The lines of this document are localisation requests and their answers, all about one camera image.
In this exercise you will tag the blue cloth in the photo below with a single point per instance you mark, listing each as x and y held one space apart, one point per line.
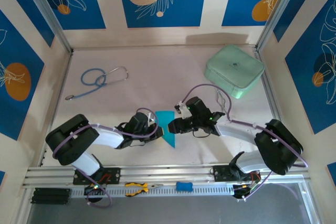
164 117

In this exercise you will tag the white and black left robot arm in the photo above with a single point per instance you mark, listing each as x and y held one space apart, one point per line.
71 140

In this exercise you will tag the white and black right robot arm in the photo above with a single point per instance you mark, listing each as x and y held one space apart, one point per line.
278 148

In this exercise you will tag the blue bone shaped block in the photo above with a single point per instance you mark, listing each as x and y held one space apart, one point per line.
183 186

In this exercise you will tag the mint green zip case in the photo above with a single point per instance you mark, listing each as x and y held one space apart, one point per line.
233 61

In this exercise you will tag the blue stethoscope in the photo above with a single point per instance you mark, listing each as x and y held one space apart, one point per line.
69 97

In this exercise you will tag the black ribbed block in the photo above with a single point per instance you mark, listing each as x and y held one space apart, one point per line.
50 196

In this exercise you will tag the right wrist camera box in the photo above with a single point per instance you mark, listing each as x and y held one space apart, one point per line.
182 111

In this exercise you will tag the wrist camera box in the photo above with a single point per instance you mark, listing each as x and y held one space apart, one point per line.
182 111
150 119

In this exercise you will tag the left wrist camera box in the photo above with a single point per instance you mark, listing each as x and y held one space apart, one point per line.
150 119

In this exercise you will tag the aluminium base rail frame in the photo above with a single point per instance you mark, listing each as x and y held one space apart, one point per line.
162 171

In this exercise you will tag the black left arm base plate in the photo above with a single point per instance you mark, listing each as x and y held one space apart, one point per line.
115 175

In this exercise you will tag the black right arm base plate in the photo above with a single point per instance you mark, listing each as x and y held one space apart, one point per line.
219 172

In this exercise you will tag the aluminium side rail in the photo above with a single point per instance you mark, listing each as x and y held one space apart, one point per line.
63 79
270 90

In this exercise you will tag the aluminium corner post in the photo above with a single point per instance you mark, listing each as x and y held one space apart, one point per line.
44 3
278 6

